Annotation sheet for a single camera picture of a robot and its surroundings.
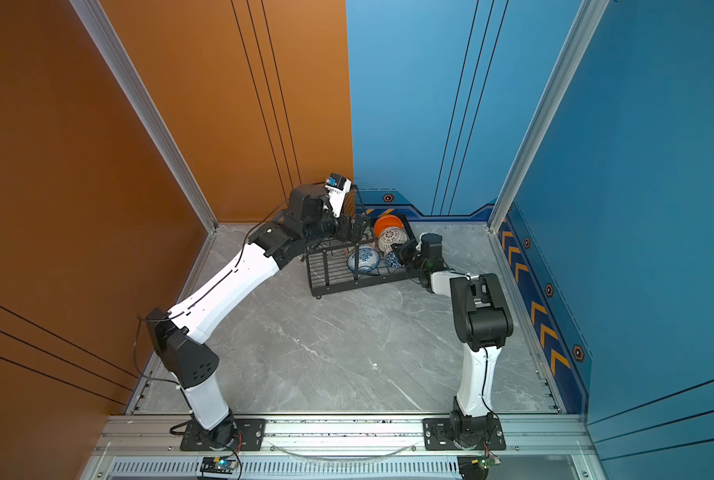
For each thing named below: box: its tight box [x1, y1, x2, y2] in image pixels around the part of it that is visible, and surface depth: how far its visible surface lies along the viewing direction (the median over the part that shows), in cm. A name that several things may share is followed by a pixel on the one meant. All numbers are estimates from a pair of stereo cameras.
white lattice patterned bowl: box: [378, 226, 407, 252], surface depth 111 cm
